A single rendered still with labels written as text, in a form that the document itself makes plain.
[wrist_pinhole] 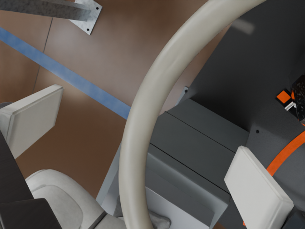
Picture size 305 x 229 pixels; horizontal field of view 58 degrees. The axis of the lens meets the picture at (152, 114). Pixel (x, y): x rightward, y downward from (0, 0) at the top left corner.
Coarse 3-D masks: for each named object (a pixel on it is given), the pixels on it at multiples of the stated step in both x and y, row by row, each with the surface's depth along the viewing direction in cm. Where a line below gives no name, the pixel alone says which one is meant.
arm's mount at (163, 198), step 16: (112, 192) 87; (160, 192) 83; (176, 192) 86; (112, 208) 89; (160, 208) 82; (176, 208) 80; (192, 208) 82; (176, 224) 82; (192, 224) 80; (208, 224) 79
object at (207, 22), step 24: (216, 0) 25; (240, 0) 25; (264, 0) 25; (192, 24) 25; (216, 24) 25; (168, 48) 26; (192, 48) 26; (168, 72) 26; (144, 96) 27; (144, 120) 28; (144, 144) 29; (120, 168) 30; (144, 168) 30; (120, 192) 31; (144, 192) 31; (144, 216) 31
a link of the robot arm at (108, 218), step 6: (108, 216) 74; (102, 222) 71; (108, 222) 72; (114, 222) 73; (120, 222) 75; (96, 228) 69; (102, 228) 69; (108, 228) 70; (114, 228) 71; (120, 228) 73; (126, 228) 74
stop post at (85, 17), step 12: (0, 0) 120; (12, 0) 125; (24, 0) 130; (36, 0) 136; (48, 0) 144; (60, 0) 157; (84, 0) 176; (24, 12) 134; (36, 12) 140; (48, 12) 147; (60, 12) 154; (72, 12) 162; (84, 12) 171; (96, 12) 175; (84, 24) 180
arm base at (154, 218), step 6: (120, 204) 85; (120, 210) 84; (150, 210) 84; (114, 216) 84; (120, 216) 81; (150, 216) 82; (156, 216) 82; (162, 216) 82; (156, 222) 81; (162, 222) 81; (168, 222) 81; (156, 228) 81; (162, 228) 81; (168, 228) 81
